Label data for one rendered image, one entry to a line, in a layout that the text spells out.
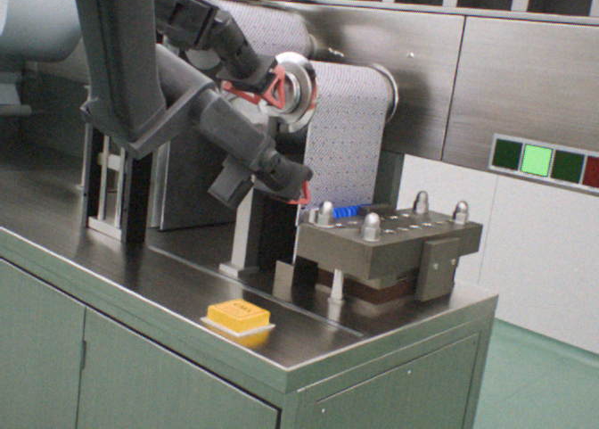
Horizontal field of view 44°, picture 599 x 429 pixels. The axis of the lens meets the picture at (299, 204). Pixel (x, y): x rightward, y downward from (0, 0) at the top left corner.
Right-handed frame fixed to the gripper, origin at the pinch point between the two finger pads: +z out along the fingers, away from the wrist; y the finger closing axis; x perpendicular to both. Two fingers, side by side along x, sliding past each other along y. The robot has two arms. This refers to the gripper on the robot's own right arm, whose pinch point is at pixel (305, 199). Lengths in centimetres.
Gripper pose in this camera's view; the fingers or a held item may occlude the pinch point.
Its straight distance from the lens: 138.2
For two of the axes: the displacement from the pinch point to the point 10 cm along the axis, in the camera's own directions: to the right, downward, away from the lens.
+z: 5.0, 4.3, 7.5
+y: 7.5, 2.2, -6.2
